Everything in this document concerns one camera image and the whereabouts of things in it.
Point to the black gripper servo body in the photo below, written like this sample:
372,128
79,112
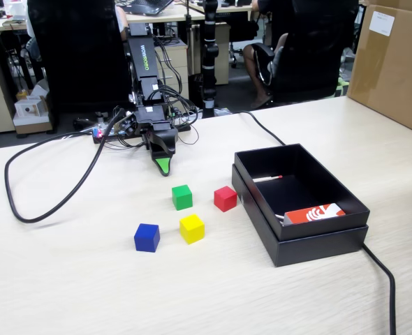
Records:
150,118

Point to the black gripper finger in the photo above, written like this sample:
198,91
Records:
163,165
167,139

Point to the green wooden cube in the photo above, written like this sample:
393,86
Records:
181,197

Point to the red wooden cube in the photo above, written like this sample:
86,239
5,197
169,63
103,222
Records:
225,199

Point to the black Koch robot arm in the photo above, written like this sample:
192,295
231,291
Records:
143,52

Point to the open white cardboard box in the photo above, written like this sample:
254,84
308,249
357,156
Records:
31,124

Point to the black cardboard box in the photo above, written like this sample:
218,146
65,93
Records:
317,167

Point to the large brown cardboard box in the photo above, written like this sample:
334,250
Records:
391,70

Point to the controller board with pink light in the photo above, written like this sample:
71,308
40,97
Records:
98,133

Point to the yellow wooden cube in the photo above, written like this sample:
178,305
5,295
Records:
192,229

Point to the blue wooden cube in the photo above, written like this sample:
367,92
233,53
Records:
146,238

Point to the black segmented stand pole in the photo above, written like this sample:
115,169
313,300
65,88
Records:
209,52

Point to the thin black pole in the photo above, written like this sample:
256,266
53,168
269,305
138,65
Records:
189,35

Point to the black mesh office chair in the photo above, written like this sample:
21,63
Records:
80,52

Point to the red-tipped matchstick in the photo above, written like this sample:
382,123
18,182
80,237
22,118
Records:
267,178

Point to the black laptop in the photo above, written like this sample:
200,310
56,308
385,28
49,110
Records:
145,7

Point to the seated person with bare legs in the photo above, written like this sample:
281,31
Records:
252,66

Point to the white matchstick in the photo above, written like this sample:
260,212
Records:
280,217

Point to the black swivel chair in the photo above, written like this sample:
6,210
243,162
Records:
242,28

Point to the red white matchbox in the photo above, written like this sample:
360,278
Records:
314,213

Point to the black office chair with armrest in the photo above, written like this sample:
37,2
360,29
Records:
314,52

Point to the green black bag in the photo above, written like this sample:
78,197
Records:
342,87

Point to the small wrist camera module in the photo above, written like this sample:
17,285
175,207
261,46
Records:
128,125

